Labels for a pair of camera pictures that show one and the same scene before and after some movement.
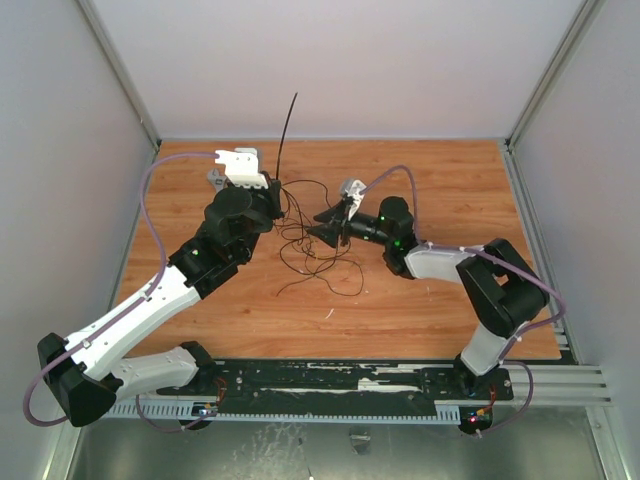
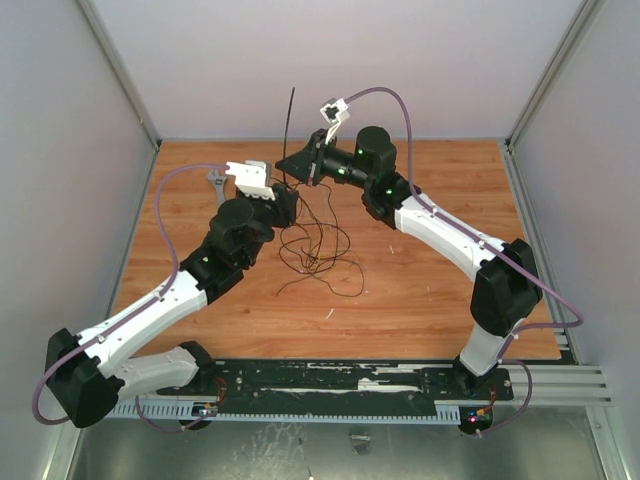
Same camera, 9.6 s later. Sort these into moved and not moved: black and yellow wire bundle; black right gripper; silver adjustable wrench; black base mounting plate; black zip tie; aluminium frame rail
Moved: black zip tie; black right gripper
Not moved: black base mounting plate; black and yellow wire bundle; silver adjustable wrench; aluminium frame rail
